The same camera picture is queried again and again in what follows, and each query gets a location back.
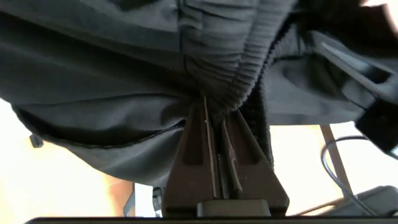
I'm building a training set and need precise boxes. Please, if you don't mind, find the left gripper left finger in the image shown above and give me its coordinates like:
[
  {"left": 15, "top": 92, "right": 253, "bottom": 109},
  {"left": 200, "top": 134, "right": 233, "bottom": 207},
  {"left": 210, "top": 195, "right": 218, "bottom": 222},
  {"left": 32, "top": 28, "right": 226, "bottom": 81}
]
[{"left": 161, "top": 96, "right": 222, "bottom": 218}]

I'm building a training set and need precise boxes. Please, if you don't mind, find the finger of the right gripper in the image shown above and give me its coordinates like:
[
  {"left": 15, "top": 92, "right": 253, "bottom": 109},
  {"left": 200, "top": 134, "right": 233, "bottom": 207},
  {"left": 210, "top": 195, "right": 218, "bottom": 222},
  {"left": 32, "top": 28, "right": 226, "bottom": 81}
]
[{"left": 310, "top": 29, "right": 398, "bottom": 103}]

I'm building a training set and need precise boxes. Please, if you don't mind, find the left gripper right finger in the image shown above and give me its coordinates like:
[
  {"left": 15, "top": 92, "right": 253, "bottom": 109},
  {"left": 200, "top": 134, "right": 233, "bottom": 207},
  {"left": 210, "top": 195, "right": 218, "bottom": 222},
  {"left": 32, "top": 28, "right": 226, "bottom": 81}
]
[{"left": 219, "top": 110, "right": 290, "bottom": 217}]

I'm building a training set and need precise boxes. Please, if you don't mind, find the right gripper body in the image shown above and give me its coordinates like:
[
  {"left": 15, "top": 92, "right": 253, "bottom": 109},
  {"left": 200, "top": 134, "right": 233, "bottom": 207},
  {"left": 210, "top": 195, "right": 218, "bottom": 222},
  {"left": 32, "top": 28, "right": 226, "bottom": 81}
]
[{"left": 355, "top": 99, "right": 398, "bottom": 155}]

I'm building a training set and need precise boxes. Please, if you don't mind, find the black garment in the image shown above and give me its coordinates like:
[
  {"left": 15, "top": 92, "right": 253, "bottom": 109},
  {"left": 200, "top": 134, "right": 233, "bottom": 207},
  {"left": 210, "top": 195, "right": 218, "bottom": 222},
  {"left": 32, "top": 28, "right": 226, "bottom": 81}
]
[{"left": 0, "top": 0, "right": 398, "bottom": 188}]

